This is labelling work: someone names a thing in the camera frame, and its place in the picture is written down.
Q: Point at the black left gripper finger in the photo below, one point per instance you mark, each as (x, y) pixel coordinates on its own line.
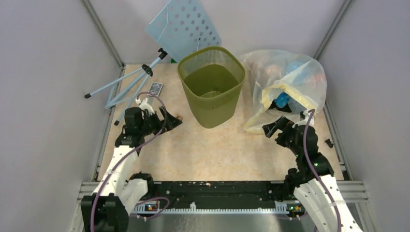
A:
(167, 116)
(170, 125)

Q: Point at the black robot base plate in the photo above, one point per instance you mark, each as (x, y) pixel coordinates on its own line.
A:
(212, 195)

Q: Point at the small black clip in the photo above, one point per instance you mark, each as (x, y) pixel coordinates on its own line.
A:
(329, 143)

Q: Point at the blue playing card deck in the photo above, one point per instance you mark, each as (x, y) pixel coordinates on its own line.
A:
(156, 88)

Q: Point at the blue plastic trash bag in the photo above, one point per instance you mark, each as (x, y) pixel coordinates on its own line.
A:
(282, 100)

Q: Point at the olive green plastic trash bin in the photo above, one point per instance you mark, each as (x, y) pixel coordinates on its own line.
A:
(212, 80)

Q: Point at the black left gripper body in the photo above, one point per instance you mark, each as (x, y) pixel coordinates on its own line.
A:
(151, 124)

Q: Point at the large translucent yellow plastic bag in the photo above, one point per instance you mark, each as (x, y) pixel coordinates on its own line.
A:
(271, 72)

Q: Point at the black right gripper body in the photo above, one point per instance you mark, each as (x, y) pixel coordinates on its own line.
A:
(286, 137)

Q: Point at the light blue music stand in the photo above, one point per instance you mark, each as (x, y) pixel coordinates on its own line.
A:
(181, 28)

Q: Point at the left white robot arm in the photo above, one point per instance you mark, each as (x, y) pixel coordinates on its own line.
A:
(108, 207)

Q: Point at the white toothed cable duct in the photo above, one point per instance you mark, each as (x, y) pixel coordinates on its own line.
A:
(281, 208)

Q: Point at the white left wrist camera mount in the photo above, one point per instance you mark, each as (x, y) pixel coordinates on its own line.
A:
(146, 104)

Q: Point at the aluminium frame rail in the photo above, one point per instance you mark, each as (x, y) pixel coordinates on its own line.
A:
(351, 191)

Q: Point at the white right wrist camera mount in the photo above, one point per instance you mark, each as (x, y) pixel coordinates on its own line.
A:
(307, 117)

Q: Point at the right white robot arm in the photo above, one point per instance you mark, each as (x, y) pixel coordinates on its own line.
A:
(313, 182)

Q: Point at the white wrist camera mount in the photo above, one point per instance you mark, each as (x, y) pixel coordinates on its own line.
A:
(307, 117)
(146, 104)

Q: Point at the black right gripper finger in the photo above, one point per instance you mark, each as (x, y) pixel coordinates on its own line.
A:
(279, 123)
(270, 129)

